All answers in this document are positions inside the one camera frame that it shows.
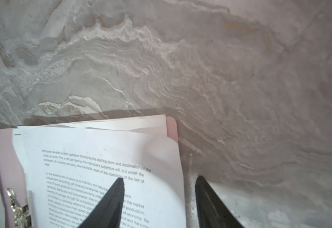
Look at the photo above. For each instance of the pink file folder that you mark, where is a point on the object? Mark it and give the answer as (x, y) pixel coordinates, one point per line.
(12, 174)

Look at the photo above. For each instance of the printed paper sheets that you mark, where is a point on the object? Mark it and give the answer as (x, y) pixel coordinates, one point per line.
(156, 125)

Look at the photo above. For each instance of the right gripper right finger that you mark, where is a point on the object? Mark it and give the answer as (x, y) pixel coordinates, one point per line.
(212, 213)

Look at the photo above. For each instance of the metal folder clip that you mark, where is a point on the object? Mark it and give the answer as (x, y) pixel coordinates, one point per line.
(21, 215)

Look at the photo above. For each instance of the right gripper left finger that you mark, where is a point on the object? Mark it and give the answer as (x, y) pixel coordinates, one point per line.
(107, 213)

